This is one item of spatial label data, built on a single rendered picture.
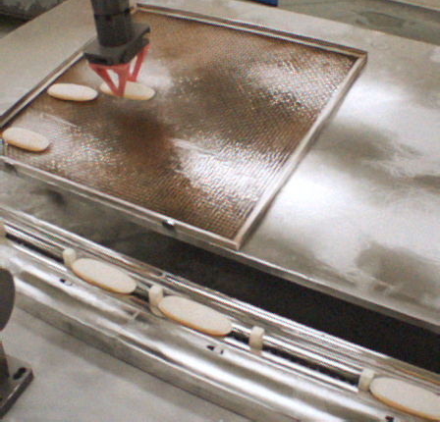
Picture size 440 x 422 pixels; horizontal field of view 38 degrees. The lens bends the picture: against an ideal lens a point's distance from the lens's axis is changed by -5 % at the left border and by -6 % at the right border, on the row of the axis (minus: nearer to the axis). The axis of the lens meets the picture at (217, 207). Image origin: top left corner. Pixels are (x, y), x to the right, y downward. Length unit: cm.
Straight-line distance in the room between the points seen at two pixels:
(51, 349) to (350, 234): 41
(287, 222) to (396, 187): 17
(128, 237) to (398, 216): 39
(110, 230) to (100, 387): 30
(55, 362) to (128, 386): 10
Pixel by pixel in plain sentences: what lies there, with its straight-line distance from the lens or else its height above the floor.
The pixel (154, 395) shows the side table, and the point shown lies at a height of 82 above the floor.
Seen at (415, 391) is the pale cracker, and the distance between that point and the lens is 77.
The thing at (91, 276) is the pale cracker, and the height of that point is 86.
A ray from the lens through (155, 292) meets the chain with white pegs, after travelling 83.
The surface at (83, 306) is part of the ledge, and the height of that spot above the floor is 86.
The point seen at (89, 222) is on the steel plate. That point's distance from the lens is 103.
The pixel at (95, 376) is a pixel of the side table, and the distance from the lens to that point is 81.
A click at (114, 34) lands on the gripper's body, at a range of 101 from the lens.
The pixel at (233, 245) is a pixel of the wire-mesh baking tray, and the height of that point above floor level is 90.
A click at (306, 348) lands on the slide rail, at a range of 80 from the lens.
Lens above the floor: 145
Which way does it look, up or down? 37 degrees down
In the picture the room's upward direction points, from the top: 1 degrees clockwise
